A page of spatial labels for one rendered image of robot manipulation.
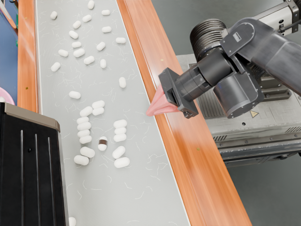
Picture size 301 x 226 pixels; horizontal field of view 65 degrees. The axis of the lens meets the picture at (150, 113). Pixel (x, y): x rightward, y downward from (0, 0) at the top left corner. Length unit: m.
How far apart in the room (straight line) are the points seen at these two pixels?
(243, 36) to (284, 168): 1.21
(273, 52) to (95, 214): 0.47
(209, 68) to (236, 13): 1.88
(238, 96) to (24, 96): 0.56
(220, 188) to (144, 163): 0.19
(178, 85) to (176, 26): 1.63
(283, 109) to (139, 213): 0.77
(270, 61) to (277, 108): 0.71
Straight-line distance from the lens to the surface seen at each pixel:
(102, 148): 0.60
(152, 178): 0.59
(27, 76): 0.79
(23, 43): 0.89
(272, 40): 0.42
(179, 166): 0.58
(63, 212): 0.27
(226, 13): 2.29
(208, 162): 0.59
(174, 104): 0.48
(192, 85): 0.46
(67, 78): 0.77
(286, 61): 0.41
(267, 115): 1.07
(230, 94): 0.42
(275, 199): 1.48
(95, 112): 0.66
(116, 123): 0.62
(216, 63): 0.45
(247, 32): 0.43
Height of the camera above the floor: 1.31
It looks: 59 degrees down
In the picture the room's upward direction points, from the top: straight up
